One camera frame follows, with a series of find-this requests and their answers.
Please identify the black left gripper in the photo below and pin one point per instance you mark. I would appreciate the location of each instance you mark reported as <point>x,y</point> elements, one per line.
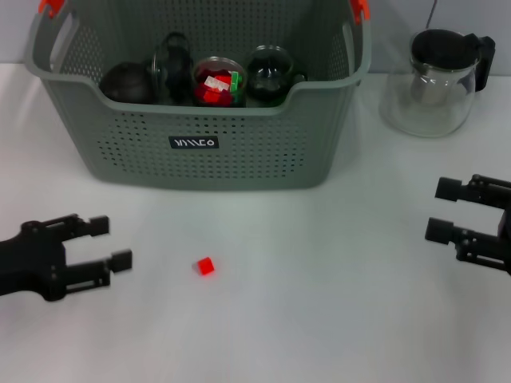
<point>32,259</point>

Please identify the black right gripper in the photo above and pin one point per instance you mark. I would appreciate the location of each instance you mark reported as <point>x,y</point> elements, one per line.
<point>505,239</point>

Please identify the black lidded glass jar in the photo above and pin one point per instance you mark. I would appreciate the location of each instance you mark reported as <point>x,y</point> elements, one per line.
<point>177,72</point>

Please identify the white building block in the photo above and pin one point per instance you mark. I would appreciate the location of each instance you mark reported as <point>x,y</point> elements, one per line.
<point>215,83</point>

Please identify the glass teacup with black sleeve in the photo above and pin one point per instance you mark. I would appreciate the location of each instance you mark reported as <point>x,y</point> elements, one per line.
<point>199,69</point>
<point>267,77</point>

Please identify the green building block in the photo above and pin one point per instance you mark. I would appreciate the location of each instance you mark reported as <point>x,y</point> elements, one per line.
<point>236,81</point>

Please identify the grey perforated storage basket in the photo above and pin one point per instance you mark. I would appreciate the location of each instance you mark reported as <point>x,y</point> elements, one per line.
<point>239,151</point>

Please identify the dark clay teapot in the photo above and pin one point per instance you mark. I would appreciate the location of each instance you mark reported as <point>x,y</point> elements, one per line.
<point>123,85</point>

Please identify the glass carafe with black lid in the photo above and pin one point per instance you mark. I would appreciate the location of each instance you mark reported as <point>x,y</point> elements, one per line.
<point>443,48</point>

